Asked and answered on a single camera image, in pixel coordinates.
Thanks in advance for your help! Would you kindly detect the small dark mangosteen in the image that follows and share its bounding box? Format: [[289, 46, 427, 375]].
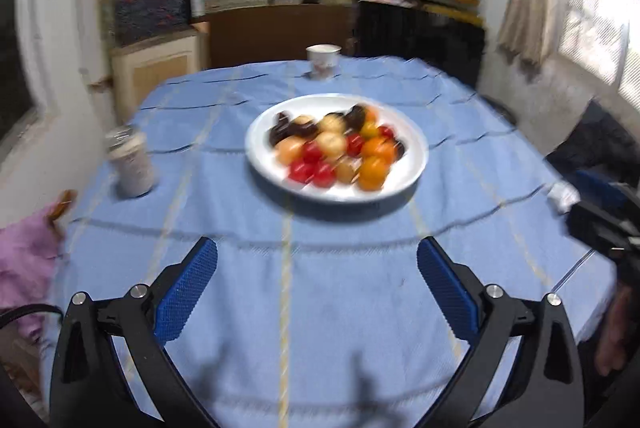
[[394, 140, 406, 161]]

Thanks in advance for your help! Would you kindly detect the large orange tangerine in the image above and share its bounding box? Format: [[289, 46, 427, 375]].
[[360, 136, 397, 165]]

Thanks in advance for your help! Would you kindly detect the pale yellow striped fruit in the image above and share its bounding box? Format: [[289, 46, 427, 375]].
[[314, 131, 347, 160]]

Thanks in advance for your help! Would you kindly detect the dark purple mangosteen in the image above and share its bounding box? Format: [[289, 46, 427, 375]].
[[343, 105, 367, 133]]

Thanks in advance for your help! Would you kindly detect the right hand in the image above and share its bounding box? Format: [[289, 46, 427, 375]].
[[594, 283, 634, 377]]

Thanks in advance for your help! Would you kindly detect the crumpled white tissue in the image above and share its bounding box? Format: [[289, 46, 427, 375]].
[[547, 181, 580, 215]]

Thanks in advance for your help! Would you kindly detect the pink cloth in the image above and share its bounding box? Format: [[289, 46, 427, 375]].
[[1, 200, 70, 312]]

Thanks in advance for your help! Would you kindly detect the blue checked tablecloth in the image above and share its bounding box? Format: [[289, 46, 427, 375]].
[[49, 57, 615, 427]]

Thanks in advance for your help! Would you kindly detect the white jar with lid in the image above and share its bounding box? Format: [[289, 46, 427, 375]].
[[105, 125, 156, 198]]

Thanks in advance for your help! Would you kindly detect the white plate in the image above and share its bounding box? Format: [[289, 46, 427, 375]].
[[245, 94, 428, 205]]

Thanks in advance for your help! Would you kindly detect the red tomato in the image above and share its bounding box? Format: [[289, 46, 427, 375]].
[[288, 159, 316, 185]]

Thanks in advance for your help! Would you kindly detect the pale peach fruit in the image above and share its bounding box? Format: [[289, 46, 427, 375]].
[[274, 135, 306, 167]]

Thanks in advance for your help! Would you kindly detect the dark mangosteen near plate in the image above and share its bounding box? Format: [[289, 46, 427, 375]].
[[288, 116, 319, 141]]

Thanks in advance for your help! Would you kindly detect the dark mangosteen on table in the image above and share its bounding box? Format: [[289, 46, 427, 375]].
[[268, 113, 291, 148]]

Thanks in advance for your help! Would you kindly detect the white paper cup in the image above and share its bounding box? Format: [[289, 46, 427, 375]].
[[306, 44, 342, 80]]

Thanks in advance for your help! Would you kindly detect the black cable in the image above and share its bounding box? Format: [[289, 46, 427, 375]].
[[0, 302, 64, 332]]

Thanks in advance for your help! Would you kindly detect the window with metal frame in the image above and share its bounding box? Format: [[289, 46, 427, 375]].
[[556, 0, 639, 108]]

